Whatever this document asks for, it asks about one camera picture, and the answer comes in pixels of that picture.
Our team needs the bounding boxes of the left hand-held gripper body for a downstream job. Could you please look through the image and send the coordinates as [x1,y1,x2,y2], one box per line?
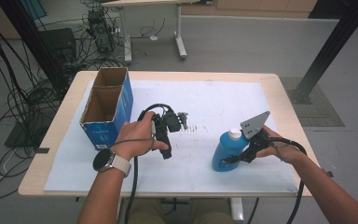
[151,108,189,143]

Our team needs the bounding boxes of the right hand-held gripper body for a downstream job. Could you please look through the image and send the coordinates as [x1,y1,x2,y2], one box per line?
[240,110,275,163]

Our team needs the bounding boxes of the blue bottle with white cap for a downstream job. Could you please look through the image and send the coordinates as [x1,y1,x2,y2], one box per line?
[212,128,250,173]

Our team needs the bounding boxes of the blue cardboard box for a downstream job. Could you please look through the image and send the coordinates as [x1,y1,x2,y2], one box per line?
[79,66,134,151]

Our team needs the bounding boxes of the person's left hand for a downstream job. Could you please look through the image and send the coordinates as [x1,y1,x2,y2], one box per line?
[113,111,171,162]

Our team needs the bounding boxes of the person's right hand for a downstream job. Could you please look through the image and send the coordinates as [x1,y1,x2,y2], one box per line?
[255,125,306,165]

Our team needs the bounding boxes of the white table mat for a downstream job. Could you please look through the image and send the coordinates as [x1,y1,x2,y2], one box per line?
[43,78,299,194]

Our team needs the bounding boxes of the white table leg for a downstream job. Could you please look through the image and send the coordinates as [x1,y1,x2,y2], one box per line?
[228,197,245,222]

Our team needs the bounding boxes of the person's olive pants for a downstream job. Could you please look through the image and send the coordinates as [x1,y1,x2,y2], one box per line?
[127,198,236,224]

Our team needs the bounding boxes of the white desk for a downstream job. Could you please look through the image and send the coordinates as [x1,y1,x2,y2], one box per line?
[101,0,213,63]

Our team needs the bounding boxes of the black computer tower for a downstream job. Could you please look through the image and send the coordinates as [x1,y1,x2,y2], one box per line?
[39,27,77,63]

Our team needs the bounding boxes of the black floor plate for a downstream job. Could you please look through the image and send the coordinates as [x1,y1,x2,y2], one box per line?
[4,120,50,149]

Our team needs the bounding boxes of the thin grey wrist cord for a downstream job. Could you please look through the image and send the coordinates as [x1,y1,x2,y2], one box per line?
[110,136,157,149]

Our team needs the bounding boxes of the thin black hanging cable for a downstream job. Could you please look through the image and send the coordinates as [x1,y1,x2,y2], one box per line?
[246,197,261,224]

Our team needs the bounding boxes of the wristwatch with beige strap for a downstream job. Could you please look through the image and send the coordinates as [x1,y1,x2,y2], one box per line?
[92,148,132,178]

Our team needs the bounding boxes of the black metal stand post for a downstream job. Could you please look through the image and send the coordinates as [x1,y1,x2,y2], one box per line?
[0,0,67,92]
[288,0,358,105]

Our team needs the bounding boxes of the grey computer with cables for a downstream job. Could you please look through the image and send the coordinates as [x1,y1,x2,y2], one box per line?
[87,8,116,54]

